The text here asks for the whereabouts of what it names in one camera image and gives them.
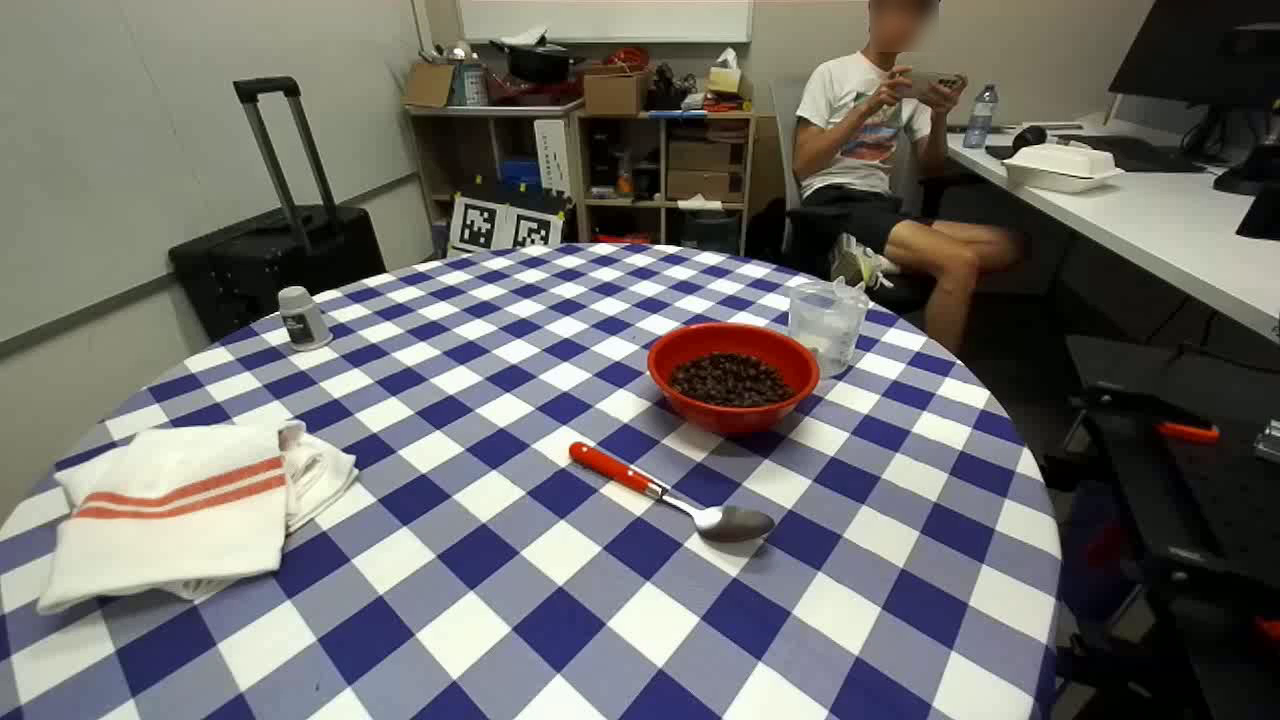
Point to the white desk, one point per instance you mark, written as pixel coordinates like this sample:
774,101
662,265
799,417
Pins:
1172,234

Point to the orange bowl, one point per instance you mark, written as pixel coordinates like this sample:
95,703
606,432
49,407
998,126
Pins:
664,361

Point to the black monitor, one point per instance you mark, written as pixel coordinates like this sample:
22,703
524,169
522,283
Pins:
1192,46

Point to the clear water bottle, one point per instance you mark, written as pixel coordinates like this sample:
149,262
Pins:
983,117

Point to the seated person in white shirt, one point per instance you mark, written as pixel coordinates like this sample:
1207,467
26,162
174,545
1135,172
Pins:
854,147

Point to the blue white checkered tablecloth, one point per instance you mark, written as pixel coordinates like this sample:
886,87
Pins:
534,572

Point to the clear plastic measuring cup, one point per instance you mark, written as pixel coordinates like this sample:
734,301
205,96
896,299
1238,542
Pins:
824,328

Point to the wooden shelf unit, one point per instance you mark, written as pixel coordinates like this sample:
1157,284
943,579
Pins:
592,166

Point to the white towel with orange stripes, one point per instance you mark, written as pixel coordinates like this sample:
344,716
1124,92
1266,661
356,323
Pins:
187,515

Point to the brown cardboard box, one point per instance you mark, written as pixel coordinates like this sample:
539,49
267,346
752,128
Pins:
431,87
613,91

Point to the black white tag board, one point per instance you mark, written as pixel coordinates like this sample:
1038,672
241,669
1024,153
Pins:
507,225

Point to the black keyboard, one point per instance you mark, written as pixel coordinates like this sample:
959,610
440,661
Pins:
1144,153

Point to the coffee beans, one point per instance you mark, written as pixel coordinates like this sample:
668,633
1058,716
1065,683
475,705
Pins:
730,381

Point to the white takeout container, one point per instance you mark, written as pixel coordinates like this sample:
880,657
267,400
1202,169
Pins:
1060,166

